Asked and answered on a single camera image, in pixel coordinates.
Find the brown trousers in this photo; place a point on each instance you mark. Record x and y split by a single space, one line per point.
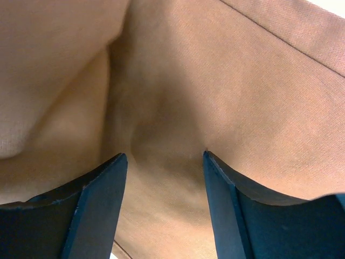
258 83

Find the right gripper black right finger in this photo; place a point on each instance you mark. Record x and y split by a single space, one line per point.
250 220

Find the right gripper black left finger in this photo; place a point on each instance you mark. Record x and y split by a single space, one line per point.
75 220

